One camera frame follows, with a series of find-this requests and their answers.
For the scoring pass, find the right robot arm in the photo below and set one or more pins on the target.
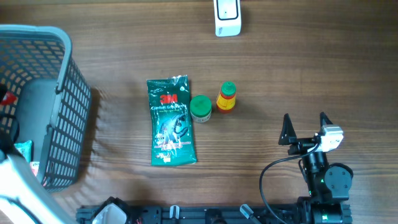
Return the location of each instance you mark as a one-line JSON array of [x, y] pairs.
[[328, 184]]

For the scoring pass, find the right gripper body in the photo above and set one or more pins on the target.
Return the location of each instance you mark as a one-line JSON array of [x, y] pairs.
[[302, 145]]

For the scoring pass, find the green lid small jar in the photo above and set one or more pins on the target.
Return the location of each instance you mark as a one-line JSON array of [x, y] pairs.
[[200, 108]]

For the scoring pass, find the red Nescafe stick sachet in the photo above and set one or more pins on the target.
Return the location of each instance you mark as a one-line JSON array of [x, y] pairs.
[[7, 98]]

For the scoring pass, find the grey plastic mesh basket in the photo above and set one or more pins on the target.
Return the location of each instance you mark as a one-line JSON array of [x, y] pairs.
[[53, 100]]

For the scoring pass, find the yellow bottle green cap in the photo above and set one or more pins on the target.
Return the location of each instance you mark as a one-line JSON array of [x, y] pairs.
[[226, 98]]

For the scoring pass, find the teal wet wipes pack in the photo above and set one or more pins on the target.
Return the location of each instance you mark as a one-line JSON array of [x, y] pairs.
[[25, 148]]

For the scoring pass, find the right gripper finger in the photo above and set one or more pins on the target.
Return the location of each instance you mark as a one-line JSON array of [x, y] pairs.
[[287, 135], [324, 120]]

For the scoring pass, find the red white small box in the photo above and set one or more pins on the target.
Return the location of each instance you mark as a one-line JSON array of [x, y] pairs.
[[35, 167]]

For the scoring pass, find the white barcode scanner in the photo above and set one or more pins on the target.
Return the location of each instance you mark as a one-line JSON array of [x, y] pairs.
[[228, 20]]

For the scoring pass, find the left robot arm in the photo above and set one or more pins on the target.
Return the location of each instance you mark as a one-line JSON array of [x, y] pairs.
[[23, 198]]

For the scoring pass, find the green 3M gloves packet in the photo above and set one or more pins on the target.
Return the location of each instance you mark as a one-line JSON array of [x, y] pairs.
[[172, 129]]

